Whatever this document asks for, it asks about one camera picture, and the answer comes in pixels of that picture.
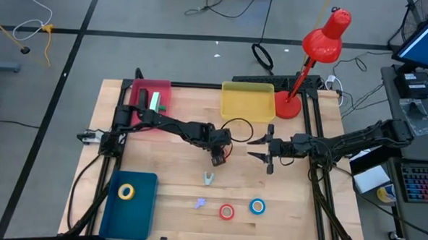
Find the yellow floor cable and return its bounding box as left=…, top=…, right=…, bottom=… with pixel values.
left=38, top=23, right=56, bottom=67

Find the black floor fan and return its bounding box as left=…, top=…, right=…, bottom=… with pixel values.
left=399, top=0, right=428, bottom=46

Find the yellow cord black foot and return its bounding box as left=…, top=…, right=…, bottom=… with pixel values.
left=0, top=12, right=33, bottom=55

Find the yellow hanging cable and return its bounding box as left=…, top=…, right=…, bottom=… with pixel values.
left=302, top=0, right=332, bottom=68

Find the white box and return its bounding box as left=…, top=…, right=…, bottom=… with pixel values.
left=351, top=163, right=393, bottom=197

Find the grey cart base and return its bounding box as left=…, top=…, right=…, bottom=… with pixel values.
left=0, top=61, right=21, bottom=73

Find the grey staple remover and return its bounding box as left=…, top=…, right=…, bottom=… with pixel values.
left=202, top=171, right=216, bottom=187

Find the pink plastic bin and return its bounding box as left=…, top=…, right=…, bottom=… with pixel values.
left=127, top=78, right=173, bottom=132

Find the blue plastic bin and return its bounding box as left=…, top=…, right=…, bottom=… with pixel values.
left=98, top=169, right=160, bottom=240

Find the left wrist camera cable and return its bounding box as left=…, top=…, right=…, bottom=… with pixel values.
left=219, top=116, right=255, bottom=162

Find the black stapler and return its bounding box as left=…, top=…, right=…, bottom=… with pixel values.
left=138, top=88, right=150, bottom=109

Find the yellow plastic bin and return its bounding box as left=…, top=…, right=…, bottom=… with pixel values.
left=220, top=80, right=278, bottom=124

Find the grey keyboard shelf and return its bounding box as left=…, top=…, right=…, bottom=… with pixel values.
left=382, top=155, right=428, bottom=240

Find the red desk lamp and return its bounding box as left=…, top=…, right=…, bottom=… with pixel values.
left=273, top=4, right=353, bottom=123

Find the clear plastic bag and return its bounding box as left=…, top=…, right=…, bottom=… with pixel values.
left=396, top=97, right=428, bottom=137

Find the grey desk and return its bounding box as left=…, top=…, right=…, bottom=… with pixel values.
left=377, top=64, right=428, bottom=163

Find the backlit keyboard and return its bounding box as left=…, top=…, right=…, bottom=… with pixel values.
left=398, top=162, right=428, bottom=205

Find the mint green stapler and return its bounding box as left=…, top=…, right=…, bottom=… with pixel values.
left=148, top=91, right=163, bottom=113

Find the black table frame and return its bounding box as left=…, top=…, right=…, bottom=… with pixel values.
left=59, top=64, right=376, bottom=240

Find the black floor cable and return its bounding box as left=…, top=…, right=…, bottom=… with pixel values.
left=183, top=0, right=276, bottom=46

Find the white power adapter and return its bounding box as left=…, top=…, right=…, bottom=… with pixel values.
left=322, top=74, right=346, bottom=107

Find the red tape roll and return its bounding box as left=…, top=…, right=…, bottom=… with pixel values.
left=218, top=203, right=236, bottom=221

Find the coiled black cable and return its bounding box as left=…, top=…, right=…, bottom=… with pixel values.
left=249, top=42, right=276, bottom=73

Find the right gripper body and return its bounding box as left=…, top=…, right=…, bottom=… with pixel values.
left=265, top=123, right=301, bottom=176

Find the black mini computer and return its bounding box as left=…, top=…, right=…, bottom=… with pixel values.
left=393, top=69, right=428, bottom=100

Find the yellow box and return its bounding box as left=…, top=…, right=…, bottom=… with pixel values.
left=117, top=182, right=136, bottom=201

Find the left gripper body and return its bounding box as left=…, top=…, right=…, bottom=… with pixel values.
left=205, top=128, right=234, bottom=169

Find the white floor cable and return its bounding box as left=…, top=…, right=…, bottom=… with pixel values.
left=11, top=0, right=54, bottom=43

